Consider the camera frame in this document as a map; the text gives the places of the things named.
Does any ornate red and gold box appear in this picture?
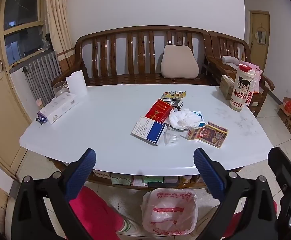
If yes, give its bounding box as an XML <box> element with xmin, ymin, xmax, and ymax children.
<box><xmin>187</xmin><ymin>121</ymin><xmax>229</xmax><ymax>148</ymax></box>

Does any black and white box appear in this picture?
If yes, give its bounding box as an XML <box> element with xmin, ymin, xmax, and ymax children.
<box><xmin>165</xmin><ymin>99</ymin><xmax>184</xmax><ymax>110</ymax></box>

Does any yellow framed window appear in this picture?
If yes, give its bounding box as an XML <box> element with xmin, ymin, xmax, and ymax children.
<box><xmin>4</xmin><ymin>0</ymin><xmax>47</xmax><ymax>67</ymax></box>

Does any yellow interior door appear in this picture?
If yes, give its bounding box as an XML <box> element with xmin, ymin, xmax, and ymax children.
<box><xmin>249</xmin><ymin>10</ymin><xmax>271</xmax><ymax>80</ymax></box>

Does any beige back cushion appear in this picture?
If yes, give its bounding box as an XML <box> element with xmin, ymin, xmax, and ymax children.
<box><xmin>160</xmin><ymin>44</ymin><xmax>199</xmax><ymax>80</ymax></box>

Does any beige patterned curtain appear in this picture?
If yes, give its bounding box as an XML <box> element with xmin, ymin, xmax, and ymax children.
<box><xmin>44</xmin><ymin>0</ymin><xmax>76</xmax><ymax>80</ymax></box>

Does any cartoon print white tumbler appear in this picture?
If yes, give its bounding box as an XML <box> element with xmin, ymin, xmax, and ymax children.
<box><xmin>230</xmin><ymin>64</ymin><xmax>257</xmax><ymax>112</ymax></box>

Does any yellow snack wrapper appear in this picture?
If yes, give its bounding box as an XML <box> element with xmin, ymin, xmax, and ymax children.
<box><xmin>162</xmin><ymin>91</ymin><xmax>187</xmax><ymax>100</ymax></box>

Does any brown tissue box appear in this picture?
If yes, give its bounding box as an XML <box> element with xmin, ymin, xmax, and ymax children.
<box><xmin>219</xmin><ymin>75</ymin><xmax>236</xmax><ymax>100</ymax></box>

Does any person's left white shoe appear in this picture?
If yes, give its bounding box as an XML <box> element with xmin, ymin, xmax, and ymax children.
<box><xmin>116</xmin><ymin>217</ymin><xmax>146</xmax><ymax>236</ymax></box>

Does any yellow framed balcony door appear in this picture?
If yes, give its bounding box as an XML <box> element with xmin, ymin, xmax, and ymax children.
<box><xmin>0</xmin><ymin>0</ymin><xmax>30</xmax><ymax>177</ymax></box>

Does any grey radiator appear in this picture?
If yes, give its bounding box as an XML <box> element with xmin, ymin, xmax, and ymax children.
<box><xmin>23</xmin><ymin>51</ymin><xmax>62</xmax><ymax>105</ymax></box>

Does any open cardboard box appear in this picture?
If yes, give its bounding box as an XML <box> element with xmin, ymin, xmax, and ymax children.
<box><xmin>277</xmin><ymin>97</ymin><xmax>291</xmax><ymax>123</ymax></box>

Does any pink plastic bag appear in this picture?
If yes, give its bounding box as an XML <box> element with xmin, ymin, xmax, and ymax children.
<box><xmin>240</xmin><ymin>61</ymin><xmax>264</xmax><ymax>92</ymax></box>

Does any green wipes pack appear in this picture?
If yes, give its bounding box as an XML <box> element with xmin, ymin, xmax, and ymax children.
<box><xmin>111</xmin><ymin>173</ymin><xmax>132</xmax><ymax>186</ymax></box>

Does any wooden armchair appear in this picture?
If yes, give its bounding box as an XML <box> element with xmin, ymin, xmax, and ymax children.
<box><xmin>207</xmin><ymin>31</ymin><xmax>275</xmax><ymax>117</ymax></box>

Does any red cigarette box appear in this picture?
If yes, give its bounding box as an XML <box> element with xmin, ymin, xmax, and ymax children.
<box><xmin>145</xmin><ymin>99</ymin><xmax>174</xmax><ymax>122</ymax></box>

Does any white pack with dark print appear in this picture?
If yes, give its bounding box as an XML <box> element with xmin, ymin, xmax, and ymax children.
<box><xmin>93</xmin><ymin>170</ymin><xmax>111</xmax><ymax>180</ymax></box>

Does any clear glass jar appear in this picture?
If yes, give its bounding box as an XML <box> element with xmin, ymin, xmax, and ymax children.
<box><xmin>52</xmin><ymin>81</ymin><xmax>70</xmax><ymax>98</ymax></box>

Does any wooden slatted sofa bench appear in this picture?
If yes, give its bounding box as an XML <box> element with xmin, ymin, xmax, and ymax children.
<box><xmin>58</xmin><ymin>26</ymin><xmax>219</xmax><ymax>87</ymax></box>

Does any long white carton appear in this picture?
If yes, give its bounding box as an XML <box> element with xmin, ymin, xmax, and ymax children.
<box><xmin>39</xmin><ymin>92</ymin><xmax>80</xmax><ymax>125</ymax></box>

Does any pink and white box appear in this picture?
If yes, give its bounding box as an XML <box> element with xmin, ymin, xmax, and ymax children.
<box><xmin>132</xmin><ymin>175</ymin><xmax>148</xmax><ymax>187</ymax></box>

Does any person's left leg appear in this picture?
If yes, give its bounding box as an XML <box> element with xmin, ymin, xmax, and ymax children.
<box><xmin>69</xmin><ymin>186</ymin><xmax>124</xmax><ymax>240</ymax></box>

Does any light blue medicine box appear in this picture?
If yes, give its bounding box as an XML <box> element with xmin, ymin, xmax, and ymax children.
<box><xmin>195</xmin><ymin>111</ymin><xmax>208</xmax><ymax>128</ymax></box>

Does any green flat pack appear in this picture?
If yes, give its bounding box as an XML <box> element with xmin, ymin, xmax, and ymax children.
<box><xmin>143</xmin><ymin>176</ymin><xmax>164</xmax><ymax>183</ymax></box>

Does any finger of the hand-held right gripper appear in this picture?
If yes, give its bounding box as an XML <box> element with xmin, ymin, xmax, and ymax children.
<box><xmin>267</xmin><ymin>147</ymin><xmax>291</xmax><ymax>240</ymax></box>

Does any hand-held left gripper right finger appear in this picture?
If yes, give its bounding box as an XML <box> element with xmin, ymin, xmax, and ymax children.
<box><xmin>193</xmin><ymin>148</ymin><xmax>278</xmax><ymax>240</ymax></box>

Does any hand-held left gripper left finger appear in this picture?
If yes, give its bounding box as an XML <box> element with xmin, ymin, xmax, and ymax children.
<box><xmin>12</xmin><ymin>148</ymin><xmax>97</xmax><ymax>240</ymax></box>

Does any clear plastic wrapper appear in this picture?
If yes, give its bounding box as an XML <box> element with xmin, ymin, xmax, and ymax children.
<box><xmin>163</xmin><ymin>125</ymin><xmax>181</xmax><ymax>145</ymax></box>

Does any small blue box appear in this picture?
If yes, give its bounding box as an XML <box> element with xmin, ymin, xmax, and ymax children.
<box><xmin>36</xmin><ymin>111</ymin><xmax>48</xmax><ymax>125</ymax></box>

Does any white tissue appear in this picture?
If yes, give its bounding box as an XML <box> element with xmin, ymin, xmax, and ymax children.
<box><xmin>166</xmin><ymin>108</ymin><xmax>201</xmax><ymax>130</ymax></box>

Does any white rolled pillow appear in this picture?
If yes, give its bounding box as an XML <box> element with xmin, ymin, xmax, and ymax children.
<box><xmin>222</xmin><ymin>56</ymin><xmax>243</xmax><ymax>68</ymax></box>

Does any white paper towel roll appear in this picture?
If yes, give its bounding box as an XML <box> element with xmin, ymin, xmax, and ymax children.
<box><xmin>66</xmin><ymin>70</ymin><xmax>88</xmax><ymax>98</ymax></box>

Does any white and blue medicine box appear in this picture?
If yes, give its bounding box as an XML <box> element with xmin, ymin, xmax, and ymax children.
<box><xmin>131</xmin><ymin>116</ymin><xmax>167</xmax><ymax>146</ymax></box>

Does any red print plastic bag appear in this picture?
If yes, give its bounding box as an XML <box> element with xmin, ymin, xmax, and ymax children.
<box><xmin>141</xmin><ymin>188</ymin><xmax>199</xmax><ymax>236</ymax></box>

